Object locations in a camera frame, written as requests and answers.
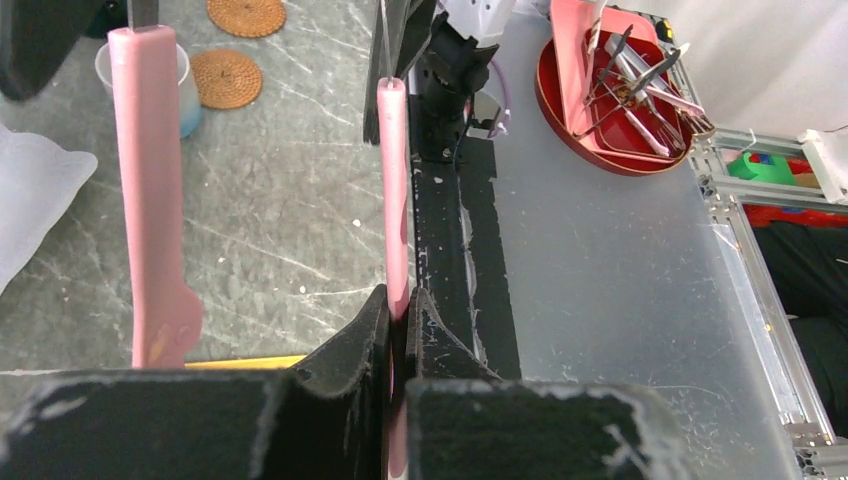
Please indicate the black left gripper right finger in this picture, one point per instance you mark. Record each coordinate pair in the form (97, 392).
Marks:
(463, 421)

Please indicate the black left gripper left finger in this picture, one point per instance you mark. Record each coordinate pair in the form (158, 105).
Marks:
(323, 418)

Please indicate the pink handled tongs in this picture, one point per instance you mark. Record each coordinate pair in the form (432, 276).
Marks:
(167, 314)

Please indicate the white three-tier dessert stand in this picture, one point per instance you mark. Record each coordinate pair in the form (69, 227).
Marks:
(39, 181)

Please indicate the yellow serving tray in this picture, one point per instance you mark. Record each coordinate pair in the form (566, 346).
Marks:
(277, 362)

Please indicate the white blue mug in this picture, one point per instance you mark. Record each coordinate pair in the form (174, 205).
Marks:
(190, 109)

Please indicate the pink rectangular tray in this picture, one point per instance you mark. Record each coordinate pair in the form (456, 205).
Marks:
(572, 23)

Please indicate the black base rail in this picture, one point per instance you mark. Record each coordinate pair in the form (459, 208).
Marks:
(459, 257)

